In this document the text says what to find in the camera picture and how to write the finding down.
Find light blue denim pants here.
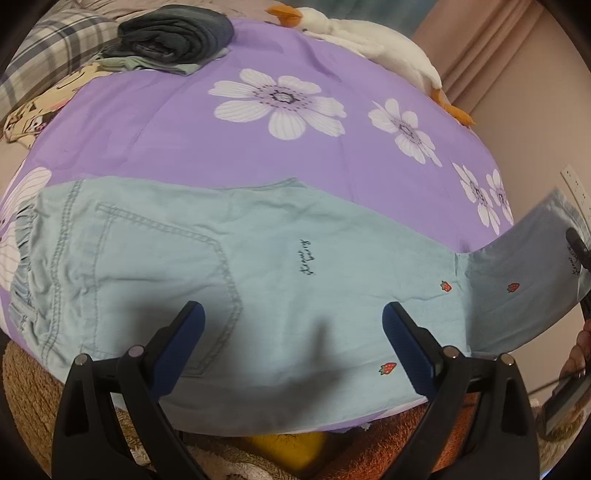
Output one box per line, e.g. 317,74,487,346
7,177,590,436

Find person right hand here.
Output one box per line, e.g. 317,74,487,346
559,319,591,379

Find white power strip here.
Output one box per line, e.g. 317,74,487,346
561,164,590,211

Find orange brown fuzzy rug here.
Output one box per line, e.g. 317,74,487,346
2,340,482,480

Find black device green light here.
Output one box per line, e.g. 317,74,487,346
538,373,590,435

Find yellow plush item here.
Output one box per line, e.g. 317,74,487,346
236,432,335,475

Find pink curtain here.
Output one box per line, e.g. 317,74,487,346
413,0,555,116

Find white goose plush toy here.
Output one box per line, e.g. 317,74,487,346
266,4,475,127

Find cream cartoon print cloth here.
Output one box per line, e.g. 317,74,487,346
3,62,111,149

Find purple floral bedsheet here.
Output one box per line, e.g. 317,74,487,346
0,18,516,434

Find green folded garment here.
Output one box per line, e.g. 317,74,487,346
94,47,229,76

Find plaid pillow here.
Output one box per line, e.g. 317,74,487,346
1,9,117,119

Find dark folded jeans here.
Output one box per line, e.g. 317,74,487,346
116,5,235,64

